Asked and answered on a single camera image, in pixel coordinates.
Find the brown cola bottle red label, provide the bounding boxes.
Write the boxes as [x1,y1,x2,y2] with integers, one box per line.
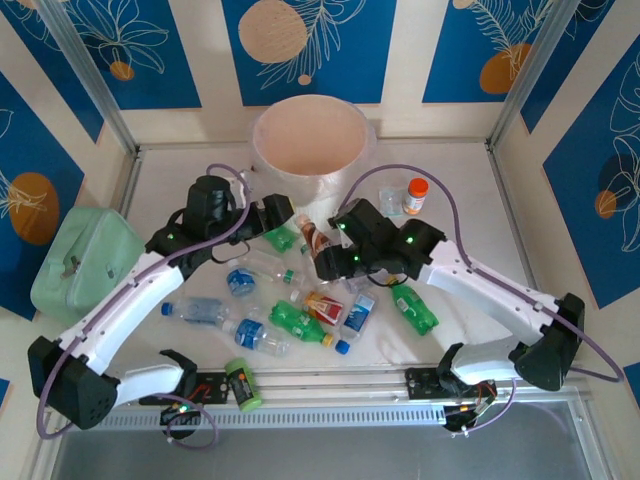
[298,213,335,262]

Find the green plastic soda bottle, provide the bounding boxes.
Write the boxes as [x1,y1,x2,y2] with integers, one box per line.
[389,283,440,336]
[263,223,302,253]

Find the red yellow label bottle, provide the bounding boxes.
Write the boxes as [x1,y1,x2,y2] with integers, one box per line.
[289,289,347,327]

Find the clear bottle green cap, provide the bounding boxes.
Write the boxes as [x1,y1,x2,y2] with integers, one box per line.
[243,251,297,287]

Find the green bottle yellow cap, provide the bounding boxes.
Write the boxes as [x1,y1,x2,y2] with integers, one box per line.
[268,298,335,349]

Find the blue label white cap bottle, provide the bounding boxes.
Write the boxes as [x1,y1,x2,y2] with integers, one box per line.
[219,317,292,359]

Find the clear water bottle white cap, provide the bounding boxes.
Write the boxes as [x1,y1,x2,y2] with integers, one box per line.
[159,296,234,327]

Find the white round waste bin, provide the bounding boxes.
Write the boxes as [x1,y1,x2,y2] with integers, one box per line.
[249,94,377,222]

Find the clear plastic bin liner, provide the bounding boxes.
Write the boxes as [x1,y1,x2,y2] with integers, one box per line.
[248,96,379,204]

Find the small clear plastic packet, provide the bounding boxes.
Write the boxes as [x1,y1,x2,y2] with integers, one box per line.
[377,187,405,220]

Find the orange cap pill bottle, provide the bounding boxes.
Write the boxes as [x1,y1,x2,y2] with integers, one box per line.
[401,177,430,217]

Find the mint green zipper pouch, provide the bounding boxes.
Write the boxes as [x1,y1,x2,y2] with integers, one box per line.
[29,206,147,331]

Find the green cylindrical can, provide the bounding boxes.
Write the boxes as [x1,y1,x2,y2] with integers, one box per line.
[223,357,265,414]

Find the grey metal panel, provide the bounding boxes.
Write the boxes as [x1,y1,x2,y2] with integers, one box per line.
[47,399,609,480]

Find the right base wiring board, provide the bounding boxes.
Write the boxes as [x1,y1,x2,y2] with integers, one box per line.
[442,399,482,437]

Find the base wiring board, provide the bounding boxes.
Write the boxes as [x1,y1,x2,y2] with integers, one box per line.
[442,399,482,437]
[158,399,202,441]

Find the left base wiring board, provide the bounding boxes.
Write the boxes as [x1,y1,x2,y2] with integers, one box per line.
[158,399,202,441]

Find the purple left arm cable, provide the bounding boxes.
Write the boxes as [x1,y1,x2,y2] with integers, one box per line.
[35,163,252,449]

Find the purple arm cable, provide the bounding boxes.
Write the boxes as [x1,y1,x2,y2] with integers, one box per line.
[342,164,626,434]
[35,163,252,449]

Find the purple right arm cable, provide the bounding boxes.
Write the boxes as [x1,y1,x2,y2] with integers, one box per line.
[342,164,626,434]

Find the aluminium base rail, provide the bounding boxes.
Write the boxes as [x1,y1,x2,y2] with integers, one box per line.
[39,360,587,407]

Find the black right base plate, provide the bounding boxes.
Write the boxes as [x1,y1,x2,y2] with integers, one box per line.
[403,366,499,402]

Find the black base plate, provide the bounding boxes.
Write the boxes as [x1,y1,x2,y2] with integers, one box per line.
[138,369,232,407]
[403,366,499,402]

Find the slotted grey cable duct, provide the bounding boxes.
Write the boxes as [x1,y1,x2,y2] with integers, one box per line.
[64,403,447,432]

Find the aluminium frame post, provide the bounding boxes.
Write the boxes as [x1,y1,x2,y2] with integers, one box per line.
[485,0,577,150]
[37,0,140,155]

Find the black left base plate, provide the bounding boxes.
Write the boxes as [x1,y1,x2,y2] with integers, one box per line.
[138,369,232,407]

